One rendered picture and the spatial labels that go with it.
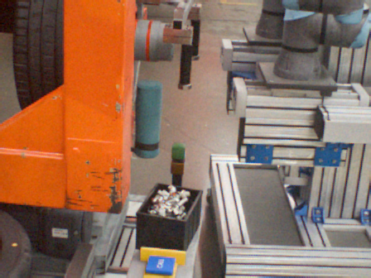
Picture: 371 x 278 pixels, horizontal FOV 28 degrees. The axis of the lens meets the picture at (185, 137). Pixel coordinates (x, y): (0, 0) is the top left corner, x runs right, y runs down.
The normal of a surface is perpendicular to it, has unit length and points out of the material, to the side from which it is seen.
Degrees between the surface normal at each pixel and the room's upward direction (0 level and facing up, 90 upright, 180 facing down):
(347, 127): 90
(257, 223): 0
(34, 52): 86
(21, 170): 90
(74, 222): 90
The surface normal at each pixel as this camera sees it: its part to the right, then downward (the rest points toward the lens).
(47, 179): -0.10, 0.37
